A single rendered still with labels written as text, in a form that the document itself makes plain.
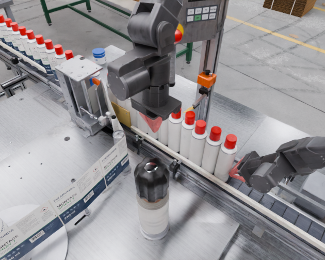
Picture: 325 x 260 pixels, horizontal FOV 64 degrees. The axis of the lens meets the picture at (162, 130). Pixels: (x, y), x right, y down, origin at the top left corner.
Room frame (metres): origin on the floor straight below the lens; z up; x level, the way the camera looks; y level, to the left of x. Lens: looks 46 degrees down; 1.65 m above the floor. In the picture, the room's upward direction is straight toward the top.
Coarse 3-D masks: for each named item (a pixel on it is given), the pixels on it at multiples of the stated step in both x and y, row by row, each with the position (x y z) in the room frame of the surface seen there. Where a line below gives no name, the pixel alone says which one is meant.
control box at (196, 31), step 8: (184, 0) 0.69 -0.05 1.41; (208, 0) 0.71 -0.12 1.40; (216, 0) 0.71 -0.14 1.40; (184, 8) 0.69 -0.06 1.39; (184, 16) 0.69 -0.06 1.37; (184, 24) 0.69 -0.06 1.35; (192, 24) 0.69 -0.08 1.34; (200, 24) 0.70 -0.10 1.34; (208, 24) 0.71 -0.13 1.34; (216, 24) 0.71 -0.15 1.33; (184, 32) 0.69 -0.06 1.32; (192, 32) 0.70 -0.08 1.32; (200, 32) 0.70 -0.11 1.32; (208, 32) 0.71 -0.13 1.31; (184, 40) 0.69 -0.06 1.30; (192, 40) 0.70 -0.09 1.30; (200, 40) 0.70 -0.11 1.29
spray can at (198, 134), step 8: (200, 120) 0.59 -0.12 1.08; (200, 128) 0.56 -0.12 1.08; (192, 136) 0.56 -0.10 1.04; (200, 136) 0.56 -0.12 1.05; (192, 144) 0.56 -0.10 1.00; (200, 144) 0.55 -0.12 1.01; (192, 152) 0.56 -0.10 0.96; (200, 152) 0.55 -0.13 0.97; (192, 160) 0.56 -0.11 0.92; (200, 160) 0.55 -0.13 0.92
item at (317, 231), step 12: (132, 132) 0.74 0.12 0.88; (228, 180) 0.50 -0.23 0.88; (228, 192) 0.45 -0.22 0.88; (252, 192) 0.45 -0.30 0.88; (264, 204) 0.41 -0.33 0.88; (276, 204) 0.41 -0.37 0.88; (264, 216) 0.37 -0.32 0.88; (288, 216) 0.37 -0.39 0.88; (300, 216) 0.37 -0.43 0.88; (300, 228) 0.33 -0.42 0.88; (312, 228) 0.33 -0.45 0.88; (324, 228) 0.33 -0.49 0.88; (324, 240) 0.30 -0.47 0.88
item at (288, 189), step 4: (236, 160) 0.53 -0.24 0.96; (280, 184) 0.43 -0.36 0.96; (284, 184) 0.43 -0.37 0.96; (284, 188) 0.42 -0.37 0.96; (288, 188) 0.42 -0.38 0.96; (288, 192) 0.41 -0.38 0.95; (292, 192) 0.41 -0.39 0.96; (296, 192) 0.41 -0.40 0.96; (296, 196) 0.40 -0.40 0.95; (300, 196) 0.39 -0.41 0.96; (304, 196) 0.39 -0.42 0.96; (304, 200) 0.38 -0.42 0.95; (308, 200) 0.38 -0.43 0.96; (312, 200) 0.38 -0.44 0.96; (312, 204) 0.37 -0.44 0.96; (316, 204) 0.37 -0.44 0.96; (320, 204) 0.37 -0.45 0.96; (316, 208) 0.36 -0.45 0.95; (320, 208) 0.36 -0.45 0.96; (324, 208) 0.35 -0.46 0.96; (324, 212) 0.35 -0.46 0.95
